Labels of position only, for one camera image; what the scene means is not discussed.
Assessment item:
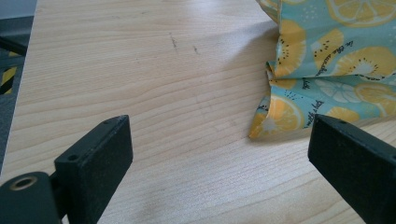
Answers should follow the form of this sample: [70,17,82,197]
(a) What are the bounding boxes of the teal lemon print cloth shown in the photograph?
[247,0,396,140]

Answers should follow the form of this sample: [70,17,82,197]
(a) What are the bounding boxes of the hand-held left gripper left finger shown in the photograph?
[53,114,134,224]

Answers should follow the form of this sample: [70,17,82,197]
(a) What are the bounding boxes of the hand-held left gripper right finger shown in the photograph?
[307,113,396,224]

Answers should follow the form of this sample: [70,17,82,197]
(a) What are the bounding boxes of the black and yellow striped tape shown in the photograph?
[0,50,20,95]

